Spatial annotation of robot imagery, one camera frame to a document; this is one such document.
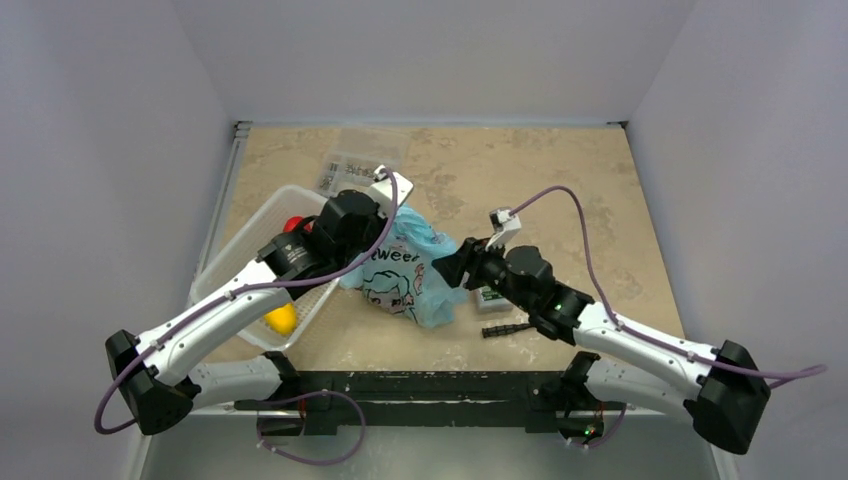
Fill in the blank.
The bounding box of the blue plastic bag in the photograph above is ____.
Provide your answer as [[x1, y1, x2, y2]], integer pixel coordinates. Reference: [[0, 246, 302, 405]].
[[339, 206, 468, 329]]

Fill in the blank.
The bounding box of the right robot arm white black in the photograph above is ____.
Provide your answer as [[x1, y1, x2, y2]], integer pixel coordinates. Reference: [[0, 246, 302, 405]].
[[431, 238, 771, 455]]

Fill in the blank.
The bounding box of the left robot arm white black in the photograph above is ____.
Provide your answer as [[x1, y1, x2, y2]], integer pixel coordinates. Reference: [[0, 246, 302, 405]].
[[94, 181, 413, 435]]

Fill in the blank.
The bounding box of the red fake fruit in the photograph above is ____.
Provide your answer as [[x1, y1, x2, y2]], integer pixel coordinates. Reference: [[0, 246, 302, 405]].
[[282, 216, 316, 233]]

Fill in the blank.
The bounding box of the yellow fake lemon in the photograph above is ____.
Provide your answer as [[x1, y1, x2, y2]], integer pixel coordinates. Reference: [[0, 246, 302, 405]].
[[263, 304, 298, 336]]

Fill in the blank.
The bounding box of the green circuit board box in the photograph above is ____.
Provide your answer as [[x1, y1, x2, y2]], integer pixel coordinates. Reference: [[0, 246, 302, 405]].
[[472, 286, 514, 314]]

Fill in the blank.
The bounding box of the white plastic basket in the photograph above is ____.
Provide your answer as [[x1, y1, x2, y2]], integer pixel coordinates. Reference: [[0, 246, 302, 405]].
[[189, 185, 338, 351]]

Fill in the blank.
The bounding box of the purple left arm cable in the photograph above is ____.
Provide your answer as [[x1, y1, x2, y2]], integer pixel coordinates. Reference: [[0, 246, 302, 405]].
[[93, 169, 400, 436]]

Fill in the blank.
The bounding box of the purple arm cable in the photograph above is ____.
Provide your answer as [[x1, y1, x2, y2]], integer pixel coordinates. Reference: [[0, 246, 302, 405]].
[[93, 169, 400, 436], [506, 185, 829, 391]]

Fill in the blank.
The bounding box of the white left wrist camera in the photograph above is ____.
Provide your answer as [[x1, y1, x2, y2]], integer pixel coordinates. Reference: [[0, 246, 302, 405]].
[[365, 165, 414, 218]]

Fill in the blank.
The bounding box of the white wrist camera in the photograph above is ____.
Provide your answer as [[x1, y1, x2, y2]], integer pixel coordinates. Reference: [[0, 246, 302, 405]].
[[485, 207, 522, 251], [365, 165, 414, 218]]

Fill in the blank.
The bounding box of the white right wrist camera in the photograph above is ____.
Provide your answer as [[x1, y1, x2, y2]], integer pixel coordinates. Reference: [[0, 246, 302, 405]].
[[485, 207, 522, 251]]

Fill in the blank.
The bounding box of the black T-handle tool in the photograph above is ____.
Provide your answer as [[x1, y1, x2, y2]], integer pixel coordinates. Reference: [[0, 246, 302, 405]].
[[481, 323, 534, 339]]

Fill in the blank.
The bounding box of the aluminium frame rail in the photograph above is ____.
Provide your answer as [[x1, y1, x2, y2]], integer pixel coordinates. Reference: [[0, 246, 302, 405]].
[[194, 121, 253, 278]]

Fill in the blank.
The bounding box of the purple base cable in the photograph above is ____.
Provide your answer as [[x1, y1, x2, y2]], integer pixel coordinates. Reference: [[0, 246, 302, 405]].
[[255, 389, 367, 466]]

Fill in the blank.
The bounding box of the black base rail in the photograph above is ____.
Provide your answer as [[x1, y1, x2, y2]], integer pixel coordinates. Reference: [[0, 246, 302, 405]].
[[234, 352, 624, 442]]

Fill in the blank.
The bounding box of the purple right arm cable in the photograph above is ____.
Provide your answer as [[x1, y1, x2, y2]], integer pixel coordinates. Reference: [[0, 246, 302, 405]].
[[506, 185, 829, 391]]

